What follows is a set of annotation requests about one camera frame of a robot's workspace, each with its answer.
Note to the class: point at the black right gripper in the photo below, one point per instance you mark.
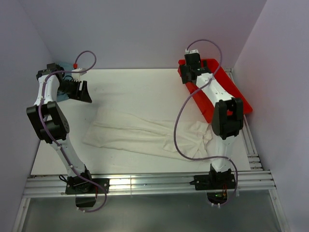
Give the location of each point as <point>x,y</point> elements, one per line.
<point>184,70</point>

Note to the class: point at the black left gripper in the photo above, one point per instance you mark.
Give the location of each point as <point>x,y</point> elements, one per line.
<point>82,95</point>

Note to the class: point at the red plastic bin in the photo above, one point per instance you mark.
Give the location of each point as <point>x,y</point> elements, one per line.
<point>221,87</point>

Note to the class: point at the white t shirt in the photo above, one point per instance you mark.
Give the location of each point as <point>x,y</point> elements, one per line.
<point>161,138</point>

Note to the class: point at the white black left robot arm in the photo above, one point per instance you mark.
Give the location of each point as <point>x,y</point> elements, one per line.
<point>51,125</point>

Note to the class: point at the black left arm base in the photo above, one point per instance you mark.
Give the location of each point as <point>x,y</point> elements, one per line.
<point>85,193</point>

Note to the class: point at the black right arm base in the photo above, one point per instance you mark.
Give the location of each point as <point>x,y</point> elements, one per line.
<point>216,187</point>

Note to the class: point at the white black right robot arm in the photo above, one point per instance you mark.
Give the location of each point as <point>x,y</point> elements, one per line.
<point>222,110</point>

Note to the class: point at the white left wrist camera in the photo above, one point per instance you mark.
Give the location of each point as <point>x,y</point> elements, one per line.
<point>77,72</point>

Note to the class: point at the aluminium rail frame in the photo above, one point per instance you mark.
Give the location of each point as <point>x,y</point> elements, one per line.
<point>146,193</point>

